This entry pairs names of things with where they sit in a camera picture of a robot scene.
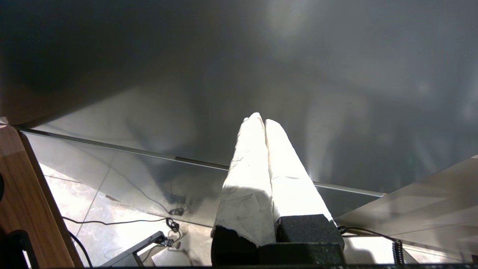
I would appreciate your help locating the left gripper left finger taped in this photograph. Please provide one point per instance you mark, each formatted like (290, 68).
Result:
(246, 194)

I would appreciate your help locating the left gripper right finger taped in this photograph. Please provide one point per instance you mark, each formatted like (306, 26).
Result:
(295, 201)

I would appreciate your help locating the black metal stand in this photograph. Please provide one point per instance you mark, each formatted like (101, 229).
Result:
(138, 246)

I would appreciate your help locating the tall silver door refrigerator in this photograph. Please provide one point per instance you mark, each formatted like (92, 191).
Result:
(224, 56)

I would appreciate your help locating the brown wooden panel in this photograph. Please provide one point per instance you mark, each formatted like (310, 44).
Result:
(26, 194)

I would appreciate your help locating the black bulky object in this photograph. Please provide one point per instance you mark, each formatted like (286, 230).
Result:
(15, 250)

